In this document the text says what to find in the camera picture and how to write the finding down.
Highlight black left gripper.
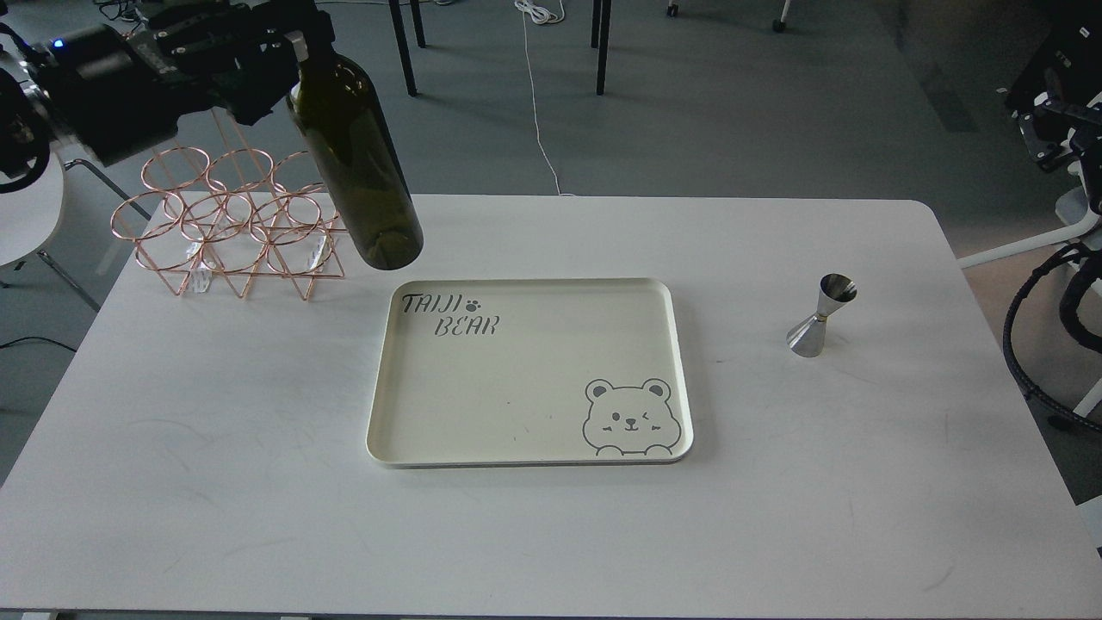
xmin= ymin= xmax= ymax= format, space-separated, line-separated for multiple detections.
xmin=47 ymin=1 xmax=335 ymax=165

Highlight dark green wine bottle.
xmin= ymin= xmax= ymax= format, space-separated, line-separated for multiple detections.
xmin=288 ymin=47 xmax=424 ymax=270

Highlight silver steel jigger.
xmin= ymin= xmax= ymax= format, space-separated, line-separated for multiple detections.
xmin=786 ymin=272 xmax=857 ymax=357

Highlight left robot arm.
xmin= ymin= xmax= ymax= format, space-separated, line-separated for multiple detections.
xmin=1 ymin=1 xmax=335 ymax=193

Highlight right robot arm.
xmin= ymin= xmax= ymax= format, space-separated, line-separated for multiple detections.
xmin=1002 ymin=68 xmax=1101 ymax=433

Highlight black table legs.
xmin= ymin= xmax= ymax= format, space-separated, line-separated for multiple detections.
xmin=377 ymin=1 xmax=614 ymax=98

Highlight cream bear serving tray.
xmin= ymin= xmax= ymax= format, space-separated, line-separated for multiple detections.
xmin=366 ymin=278 xmax=694 ymax=468

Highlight black equipment case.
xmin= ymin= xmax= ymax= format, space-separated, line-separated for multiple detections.
xmin=1004 ymin=6 xmax=1101 ymax=115

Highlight white chair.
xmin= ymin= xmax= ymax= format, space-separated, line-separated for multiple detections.
xmin=957 ymin=185 xmax=1102 ymax=423

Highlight copper wire wine rack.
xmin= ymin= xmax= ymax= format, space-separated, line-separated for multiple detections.
xmin=110 ymin=113 xmax=347 ymax=300

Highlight white cable on floor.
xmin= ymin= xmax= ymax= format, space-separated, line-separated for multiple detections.
xmin=514 ymin=0 xmax=576 ymax=197

